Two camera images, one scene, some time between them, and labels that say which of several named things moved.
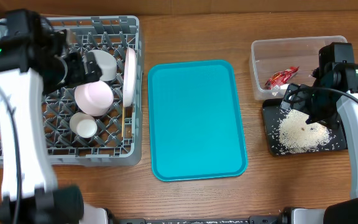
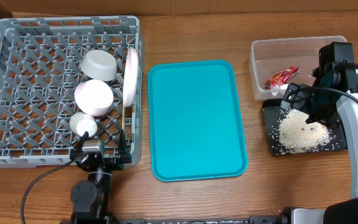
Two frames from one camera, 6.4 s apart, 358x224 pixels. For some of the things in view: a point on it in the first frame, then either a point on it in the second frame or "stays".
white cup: (83, 125) stays
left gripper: (82, 76) -> (125, 154)
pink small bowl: (94, 98) stays
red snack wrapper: (281, 78) stays
